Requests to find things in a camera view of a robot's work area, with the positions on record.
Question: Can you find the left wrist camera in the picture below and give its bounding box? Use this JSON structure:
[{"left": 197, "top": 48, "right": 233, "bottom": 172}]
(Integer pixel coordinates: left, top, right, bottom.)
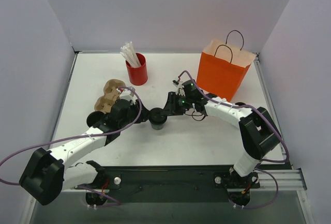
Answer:
[{"left": 119, "top": 86, "right": 137, "bottom": 103}]

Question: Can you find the orange paper bag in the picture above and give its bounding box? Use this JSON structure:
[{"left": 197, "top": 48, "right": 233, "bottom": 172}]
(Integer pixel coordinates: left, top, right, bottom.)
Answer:
[{"left": 196, "top": 30, "right": 256, "bottom": 101}]

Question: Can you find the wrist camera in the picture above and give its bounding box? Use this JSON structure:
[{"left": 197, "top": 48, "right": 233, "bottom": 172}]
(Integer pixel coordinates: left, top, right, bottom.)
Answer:
[
  {"left": 119, "top": 86, "right": 137, "bottom": 103},
  {"left": 172, "top": 78, "right": 185, "bottom": 96}
]

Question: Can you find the red cylindrical holder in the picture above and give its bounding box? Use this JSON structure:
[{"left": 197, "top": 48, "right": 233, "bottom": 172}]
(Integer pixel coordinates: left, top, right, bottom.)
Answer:
[{"left": 126, "top": 53, "right": 148, "bottom": 86}]

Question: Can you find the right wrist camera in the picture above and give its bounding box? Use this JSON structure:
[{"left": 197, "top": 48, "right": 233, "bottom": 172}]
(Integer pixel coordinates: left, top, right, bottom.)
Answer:
[{"left": 172, "top": 78, "right": 185, "bottom": 96}]

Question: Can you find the brown cardboard cup carrier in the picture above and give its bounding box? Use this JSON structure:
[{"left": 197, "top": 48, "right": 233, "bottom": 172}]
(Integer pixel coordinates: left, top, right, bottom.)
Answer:
[{"left": 94, "top": 79, "right": 126, "bottom": 113}]

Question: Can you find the black cup lid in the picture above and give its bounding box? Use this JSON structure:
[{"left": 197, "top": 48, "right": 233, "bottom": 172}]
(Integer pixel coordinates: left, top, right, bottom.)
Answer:
[
  {"left": 233, "top": 102, "right": 250, "bottom": 109},
  {"left": 149, "top": 108, "right": 167, "bottom": 122}
]

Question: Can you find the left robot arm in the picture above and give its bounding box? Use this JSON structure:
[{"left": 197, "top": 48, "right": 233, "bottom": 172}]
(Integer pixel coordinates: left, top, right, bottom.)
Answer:
[{"left": 19, "top": 99, "right": 149, "bottom": 205}]

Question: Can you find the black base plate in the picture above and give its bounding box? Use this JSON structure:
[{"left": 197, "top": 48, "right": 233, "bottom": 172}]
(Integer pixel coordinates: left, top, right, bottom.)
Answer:
[{"left": 74, "top": 165, "right": 262, "bottom": 208}]

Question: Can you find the black coffee cup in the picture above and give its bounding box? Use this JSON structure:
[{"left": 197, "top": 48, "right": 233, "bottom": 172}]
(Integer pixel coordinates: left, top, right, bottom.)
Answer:
[
  {"left": 149, "top": 120, "right": 166, "bottom": 130},
  {"left": 86, "top": 111, "right": 105, "bottom": 128}
]

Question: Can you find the aluminium frame rail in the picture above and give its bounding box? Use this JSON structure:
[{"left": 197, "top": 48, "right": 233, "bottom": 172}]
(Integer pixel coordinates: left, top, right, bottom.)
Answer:
[{"left": 253, "top": 169, "right": 307, "bottom": 191}]

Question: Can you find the white wrapped straws bundle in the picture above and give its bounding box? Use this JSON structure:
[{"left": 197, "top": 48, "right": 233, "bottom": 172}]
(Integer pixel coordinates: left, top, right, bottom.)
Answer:
[{"left": 120, "top": 42, "right": 141, "bottom": 68}]

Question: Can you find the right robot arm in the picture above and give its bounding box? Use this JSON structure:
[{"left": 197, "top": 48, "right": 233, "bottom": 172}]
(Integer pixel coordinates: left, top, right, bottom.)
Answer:
[{"left": 149, "top": 80, "right": 280, "bottom": 187}]

